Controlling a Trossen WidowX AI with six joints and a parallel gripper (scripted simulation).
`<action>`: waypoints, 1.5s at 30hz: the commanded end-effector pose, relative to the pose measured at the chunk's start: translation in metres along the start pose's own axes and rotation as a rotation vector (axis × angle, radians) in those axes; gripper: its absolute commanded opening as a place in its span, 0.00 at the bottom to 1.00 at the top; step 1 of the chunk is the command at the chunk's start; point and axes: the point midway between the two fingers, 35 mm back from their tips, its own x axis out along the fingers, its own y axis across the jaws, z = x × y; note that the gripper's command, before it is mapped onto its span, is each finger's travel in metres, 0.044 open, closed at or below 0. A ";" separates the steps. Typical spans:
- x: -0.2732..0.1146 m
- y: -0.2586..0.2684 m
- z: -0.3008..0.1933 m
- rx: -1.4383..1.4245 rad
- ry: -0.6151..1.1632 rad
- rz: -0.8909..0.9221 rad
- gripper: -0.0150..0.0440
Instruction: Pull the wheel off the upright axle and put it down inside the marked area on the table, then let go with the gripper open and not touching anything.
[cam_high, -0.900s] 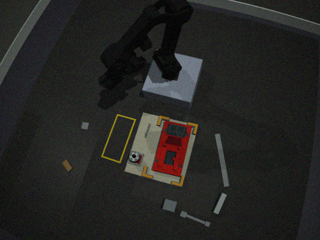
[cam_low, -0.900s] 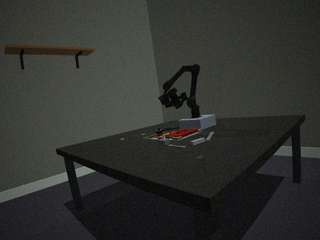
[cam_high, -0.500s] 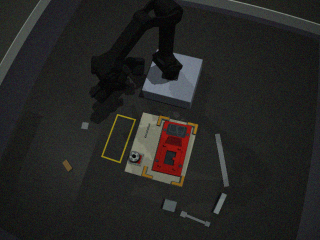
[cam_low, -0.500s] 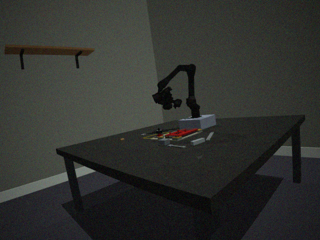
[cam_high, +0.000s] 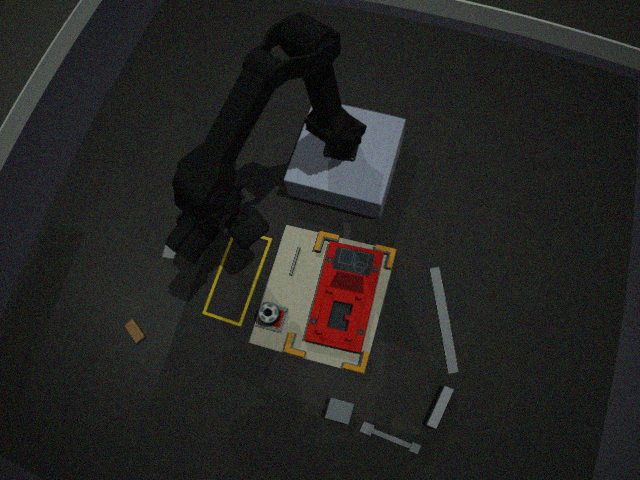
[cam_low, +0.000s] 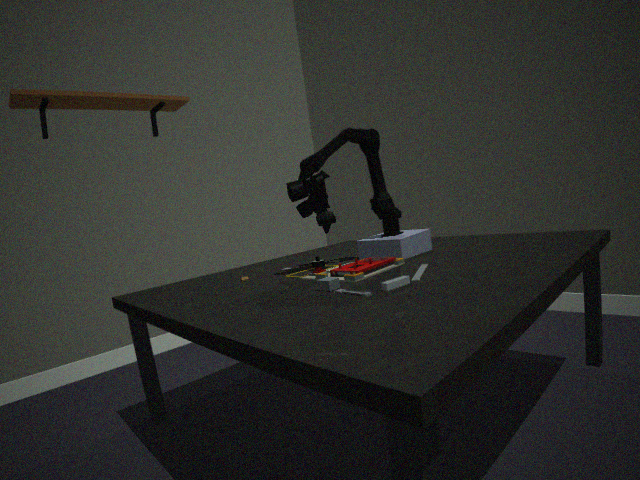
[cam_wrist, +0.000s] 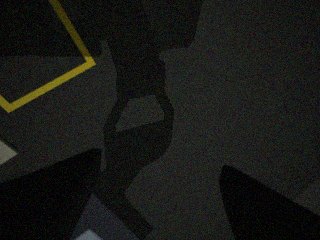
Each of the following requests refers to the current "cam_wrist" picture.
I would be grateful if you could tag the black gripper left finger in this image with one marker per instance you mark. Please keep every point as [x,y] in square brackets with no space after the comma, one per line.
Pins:
[47,204]

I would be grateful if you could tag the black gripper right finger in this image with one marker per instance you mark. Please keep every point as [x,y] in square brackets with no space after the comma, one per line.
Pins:
[256,212]

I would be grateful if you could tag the yellow rectangular tape outline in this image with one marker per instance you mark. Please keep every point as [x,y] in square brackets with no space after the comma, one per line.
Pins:
[69,75]

